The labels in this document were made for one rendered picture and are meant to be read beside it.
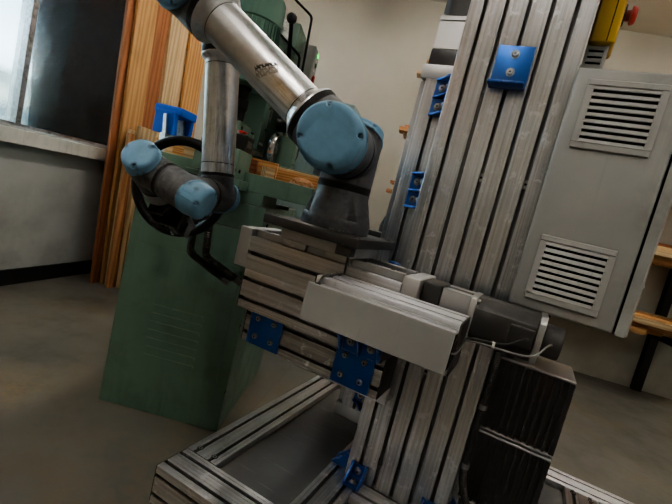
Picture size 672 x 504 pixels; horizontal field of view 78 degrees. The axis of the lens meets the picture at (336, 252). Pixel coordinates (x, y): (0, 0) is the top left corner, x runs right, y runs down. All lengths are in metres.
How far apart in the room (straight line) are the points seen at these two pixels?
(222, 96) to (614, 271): 0.86
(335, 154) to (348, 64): 3.31
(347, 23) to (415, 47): 0.64
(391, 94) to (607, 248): 3.15
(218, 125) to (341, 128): 0.36
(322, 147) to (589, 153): 0.50
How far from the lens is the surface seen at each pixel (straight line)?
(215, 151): 0.99
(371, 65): 3.98
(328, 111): 0.74
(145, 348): 1.62
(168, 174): 0.90
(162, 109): 2.49
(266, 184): 1.40
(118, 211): 2.95
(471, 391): 1.01
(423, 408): 1.04
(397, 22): 4.10
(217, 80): 1.03
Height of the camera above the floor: 0.87
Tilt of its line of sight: 7 degrees down
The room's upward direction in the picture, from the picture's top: 14 degrees clockwise
